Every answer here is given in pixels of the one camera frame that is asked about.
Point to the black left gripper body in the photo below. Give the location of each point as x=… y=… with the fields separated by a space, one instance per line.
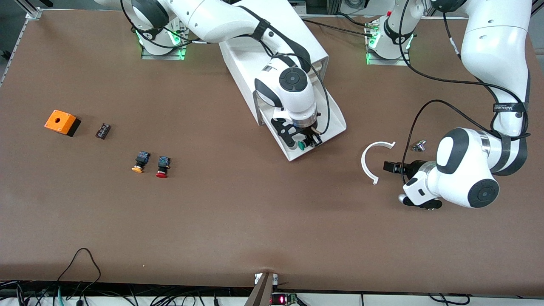
x=413 y=167

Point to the green mushroom push button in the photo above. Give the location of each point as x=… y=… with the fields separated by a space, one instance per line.
x=301 y=145

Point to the white plastic drawer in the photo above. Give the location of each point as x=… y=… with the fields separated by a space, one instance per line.
x=335 y=123

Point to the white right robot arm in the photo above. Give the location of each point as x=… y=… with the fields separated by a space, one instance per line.
x=212 y=17

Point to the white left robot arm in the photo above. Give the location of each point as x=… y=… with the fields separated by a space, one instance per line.
x=493 y=42

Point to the white drawer cabinet housing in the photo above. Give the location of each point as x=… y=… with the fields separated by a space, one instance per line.
x=242 y=72

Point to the red mushroom push button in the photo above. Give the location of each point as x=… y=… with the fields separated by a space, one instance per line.
x=163 y=163

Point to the yellow mushroom push button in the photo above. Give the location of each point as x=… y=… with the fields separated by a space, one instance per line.
x=141 y=159

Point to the small silver knob part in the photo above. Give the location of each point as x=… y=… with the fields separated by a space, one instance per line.
x=419 y=146

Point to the white curved plastic arc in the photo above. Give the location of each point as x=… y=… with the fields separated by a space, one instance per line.
x=363 y=163

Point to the small device with red light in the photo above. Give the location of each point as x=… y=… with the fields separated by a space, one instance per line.
x=280 y=299

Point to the small black contact block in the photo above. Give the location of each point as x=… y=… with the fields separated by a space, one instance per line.
x=103 y=131

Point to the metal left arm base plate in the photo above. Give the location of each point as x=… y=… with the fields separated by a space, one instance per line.
x=403 y=62

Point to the grey metal bracket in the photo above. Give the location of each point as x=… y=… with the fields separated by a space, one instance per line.
x=261 y=293

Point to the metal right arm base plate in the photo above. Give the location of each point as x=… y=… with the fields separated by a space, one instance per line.
x=148 y=56

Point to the orange button enclosure box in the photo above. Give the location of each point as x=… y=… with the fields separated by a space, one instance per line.
x=66 y=123

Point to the aluminium frame profile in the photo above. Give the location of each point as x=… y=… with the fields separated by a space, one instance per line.
x=32 y=12

